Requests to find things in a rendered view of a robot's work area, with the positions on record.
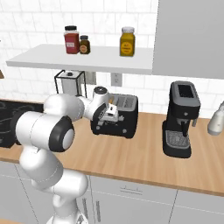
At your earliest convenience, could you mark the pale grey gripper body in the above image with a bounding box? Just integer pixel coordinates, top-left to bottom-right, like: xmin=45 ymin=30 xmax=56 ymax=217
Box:
xmin=97 ymin=112 xmax=125 ymax=127

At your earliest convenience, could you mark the black toaster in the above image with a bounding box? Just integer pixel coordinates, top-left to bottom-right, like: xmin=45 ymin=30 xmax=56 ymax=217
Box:
xmin=90 ymin=93 xmax=140 ymax=140

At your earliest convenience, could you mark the black-framed glass blender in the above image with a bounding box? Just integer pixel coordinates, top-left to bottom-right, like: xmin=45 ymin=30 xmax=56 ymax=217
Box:
xmin=53 ymin=69 xmax=88 ymax=99

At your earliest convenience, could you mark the black coffee machine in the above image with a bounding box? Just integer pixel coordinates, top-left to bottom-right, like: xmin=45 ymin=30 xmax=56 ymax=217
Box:
xmin=162 ymin=80 xmax=202 ymax=159

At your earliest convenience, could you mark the small brown spice jar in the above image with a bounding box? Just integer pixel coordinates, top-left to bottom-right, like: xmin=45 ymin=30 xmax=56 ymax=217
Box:
xmin=79 ymin=34 xmax=92 ymax=55

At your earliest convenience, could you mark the yellow spice jar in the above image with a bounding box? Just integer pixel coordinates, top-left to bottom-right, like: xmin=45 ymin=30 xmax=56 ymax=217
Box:
xmin=119 ymin=26 xmax=137 ymax=58

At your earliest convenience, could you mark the red spice jar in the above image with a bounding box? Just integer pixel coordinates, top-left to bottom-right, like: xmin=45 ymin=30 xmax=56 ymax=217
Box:
xmin=64 ymin=24 xmax=81 ymax=55

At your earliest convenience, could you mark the grey cupboard door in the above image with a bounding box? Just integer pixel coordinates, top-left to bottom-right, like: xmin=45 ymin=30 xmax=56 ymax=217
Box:
xmin=76 ymin=174 xmax=95 ymax=224
xmin=90 ymin=191 xmax=177 ymax=224

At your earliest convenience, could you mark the black hob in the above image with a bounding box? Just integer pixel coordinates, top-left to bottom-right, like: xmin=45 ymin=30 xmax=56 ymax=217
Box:
xmin=0 ymin=98 xmax=46 ymax=149

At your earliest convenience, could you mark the white rounded kettle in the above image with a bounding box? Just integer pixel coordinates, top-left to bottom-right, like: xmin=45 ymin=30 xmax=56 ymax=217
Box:
xmin=206 ymin=101 xmax=224 ymax=137

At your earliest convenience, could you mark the white wall socket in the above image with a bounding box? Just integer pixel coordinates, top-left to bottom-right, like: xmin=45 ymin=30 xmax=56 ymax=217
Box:
xmin=110 ymin=72 xmax=123 ymax=88

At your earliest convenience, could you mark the white wall shelf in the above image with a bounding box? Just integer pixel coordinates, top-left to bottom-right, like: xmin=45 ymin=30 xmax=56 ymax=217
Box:
xmin=5 ymin=43 xmax=154 ymax=76

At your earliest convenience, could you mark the grey drawer handle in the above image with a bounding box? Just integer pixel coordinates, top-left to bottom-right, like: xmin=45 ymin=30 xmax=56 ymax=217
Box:
xmin=120 ymin=185 xmax=144 ymax=196

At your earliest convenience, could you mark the grey cupboard door handle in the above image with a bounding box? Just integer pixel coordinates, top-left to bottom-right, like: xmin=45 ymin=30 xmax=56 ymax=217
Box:
xmin=94 ymin=199 xmax=102 ymax=224
xmin=81 ymin=197 xmax=89 ymax=221

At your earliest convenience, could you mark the grey wall cupboard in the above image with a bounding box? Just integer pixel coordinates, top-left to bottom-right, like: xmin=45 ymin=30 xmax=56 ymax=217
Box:
xmin=151 ymin=0 xmax=224 ymax=81

